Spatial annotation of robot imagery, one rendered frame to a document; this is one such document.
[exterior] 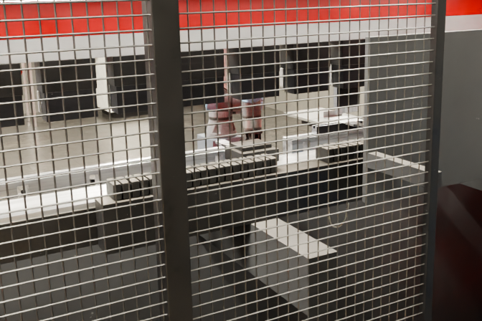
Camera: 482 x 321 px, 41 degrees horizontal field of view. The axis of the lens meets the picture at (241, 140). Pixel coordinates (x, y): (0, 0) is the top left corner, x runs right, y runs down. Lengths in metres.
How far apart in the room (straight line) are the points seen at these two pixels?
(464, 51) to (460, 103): 0.14
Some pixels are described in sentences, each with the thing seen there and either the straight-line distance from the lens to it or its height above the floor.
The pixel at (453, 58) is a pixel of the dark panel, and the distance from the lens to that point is 1.86.
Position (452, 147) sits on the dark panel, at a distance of 1.91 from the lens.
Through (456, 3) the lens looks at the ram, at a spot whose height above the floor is 1.40.
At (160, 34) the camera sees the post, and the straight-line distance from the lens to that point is 1.10.
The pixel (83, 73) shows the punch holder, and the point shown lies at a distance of 1.82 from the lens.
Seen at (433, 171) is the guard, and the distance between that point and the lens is 1.51.
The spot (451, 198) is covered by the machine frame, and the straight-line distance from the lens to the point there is 2.67.
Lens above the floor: 1.46
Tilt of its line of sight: 13 degrees down
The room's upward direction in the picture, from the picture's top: 1 degrees counter-clockwise
